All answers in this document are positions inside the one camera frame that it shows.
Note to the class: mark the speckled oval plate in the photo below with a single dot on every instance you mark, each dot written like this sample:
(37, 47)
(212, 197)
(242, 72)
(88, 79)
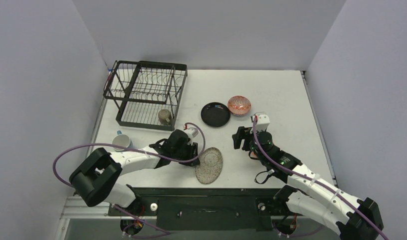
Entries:
(210, 167)

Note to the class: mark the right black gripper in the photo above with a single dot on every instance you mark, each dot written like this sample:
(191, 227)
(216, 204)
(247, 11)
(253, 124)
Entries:
(241, 139)

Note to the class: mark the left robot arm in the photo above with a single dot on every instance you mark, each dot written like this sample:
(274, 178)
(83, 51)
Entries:
(96, 178)

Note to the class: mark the olive green ceramic mug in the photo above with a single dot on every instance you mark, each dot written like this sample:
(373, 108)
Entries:
(165, 117)

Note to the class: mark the orange floral bowl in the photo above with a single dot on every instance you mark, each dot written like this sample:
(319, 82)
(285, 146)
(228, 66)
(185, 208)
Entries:
(252, 155)

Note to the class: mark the red patterned upturned bowl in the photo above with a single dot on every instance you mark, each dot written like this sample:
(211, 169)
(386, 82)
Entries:
(239, 105)

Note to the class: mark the black wire dish rack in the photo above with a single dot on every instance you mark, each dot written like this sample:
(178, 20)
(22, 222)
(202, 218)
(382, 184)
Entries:
(140, 89)

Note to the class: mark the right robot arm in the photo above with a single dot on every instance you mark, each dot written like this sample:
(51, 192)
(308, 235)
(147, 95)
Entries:
(306, 193)

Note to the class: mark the white and blue cup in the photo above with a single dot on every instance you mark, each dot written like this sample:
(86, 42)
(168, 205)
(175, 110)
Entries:
(121, 140)

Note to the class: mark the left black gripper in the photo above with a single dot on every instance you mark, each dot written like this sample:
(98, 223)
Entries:
(192, 149)

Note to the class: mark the black round plate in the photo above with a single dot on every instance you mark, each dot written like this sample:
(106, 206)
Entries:
(215, 114)

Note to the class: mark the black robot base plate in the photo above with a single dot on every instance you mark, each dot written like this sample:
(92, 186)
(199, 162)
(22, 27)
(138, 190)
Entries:
(213, 209)

